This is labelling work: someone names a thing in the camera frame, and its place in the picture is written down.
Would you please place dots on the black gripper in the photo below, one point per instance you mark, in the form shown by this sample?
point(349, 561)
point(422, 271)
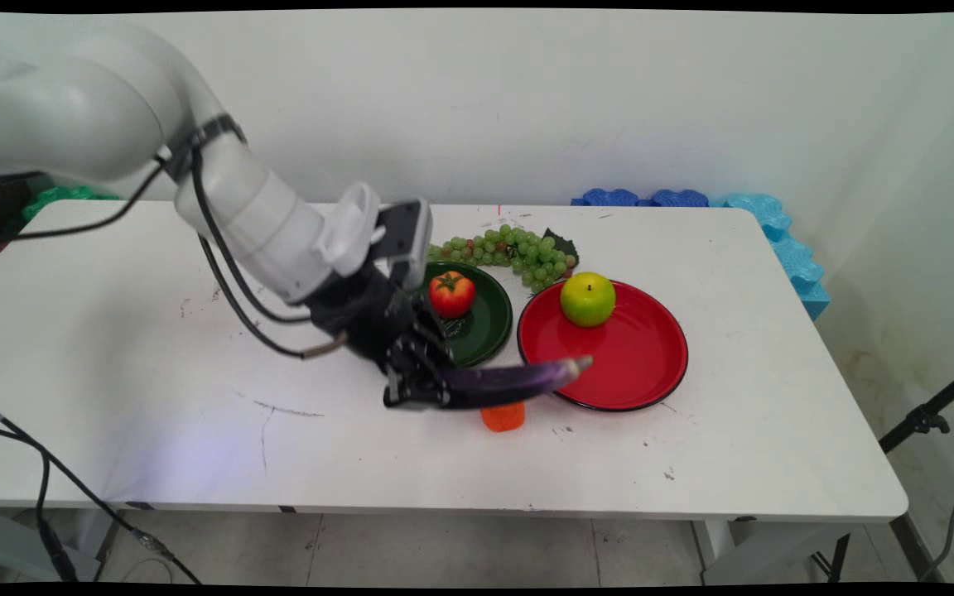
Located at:
point(369, 319)

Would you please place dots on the purple toy eggplant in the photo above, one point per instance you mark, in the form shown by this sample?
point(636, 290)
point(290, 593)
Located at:
point(518, 379)

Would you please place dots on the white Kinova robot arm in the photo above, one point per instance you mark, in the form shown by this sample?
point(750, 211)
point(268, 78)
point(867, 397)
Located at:
point(113, 124)

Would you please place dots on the red toy tomato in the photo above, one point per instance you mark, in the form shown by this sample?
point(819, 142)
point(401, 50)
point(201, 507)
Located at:
point(452, 295)

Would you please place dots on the dark green plate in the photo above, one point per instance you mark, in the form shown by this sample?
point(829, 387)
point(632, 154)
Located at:
point(489, 319)

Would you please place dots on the orange toy carrot chunk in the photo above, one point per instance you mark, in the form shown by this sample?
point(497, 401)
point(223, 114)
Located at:
point(503, 419)

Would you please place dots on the green toy grape bunch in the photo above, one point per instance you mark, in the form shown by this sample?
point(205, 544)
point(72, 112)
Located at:
point(527, 252)

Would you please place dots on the green toy apple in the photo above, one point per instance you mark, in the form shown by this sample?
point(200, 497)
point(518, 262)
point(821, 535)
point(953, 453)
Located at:
point(588, 300)

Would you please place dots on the dark green grape leaf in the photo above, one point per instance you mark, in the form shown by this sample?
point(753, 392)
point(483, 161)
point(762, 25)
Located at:
point(564, 244)

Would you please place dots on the red plate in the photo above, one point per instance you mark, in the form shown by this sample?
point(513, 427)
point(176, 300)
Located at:
point(634, 348)

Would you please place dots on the dark blue foam mat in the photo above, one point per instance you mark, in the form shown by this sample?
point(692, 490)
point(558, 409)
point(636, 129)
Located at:
point(680, 199)
point(609, 198)

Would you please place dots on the white table leg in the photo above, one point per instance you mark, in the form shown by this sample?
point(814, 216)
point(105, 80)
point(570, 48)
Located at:
point(742, 550)

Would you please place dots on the cyan foam mat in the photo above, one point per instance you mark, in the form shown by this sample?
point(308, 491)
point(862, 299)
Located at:
point(792, 257)

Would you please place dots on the green foam mat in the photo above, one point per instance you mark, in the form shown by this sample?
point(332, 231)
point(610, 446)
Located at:
point(63, 199)

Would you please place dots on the grey table leg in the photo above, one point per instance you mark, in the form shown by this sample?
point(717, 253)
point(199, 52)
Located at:
point(21, 546)

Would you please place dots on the black tripod stand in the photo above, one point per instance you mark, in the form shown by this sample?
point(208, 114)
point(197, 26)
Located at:
point(924, 418)

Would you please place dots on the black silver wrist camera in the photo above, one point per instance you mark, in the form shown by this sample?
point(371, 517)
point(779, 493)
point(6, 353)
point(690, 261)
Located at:
point(407, 236)

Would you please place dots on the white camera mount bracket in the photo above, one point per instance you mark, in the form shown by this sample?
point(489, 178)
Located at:
point(353, 232)

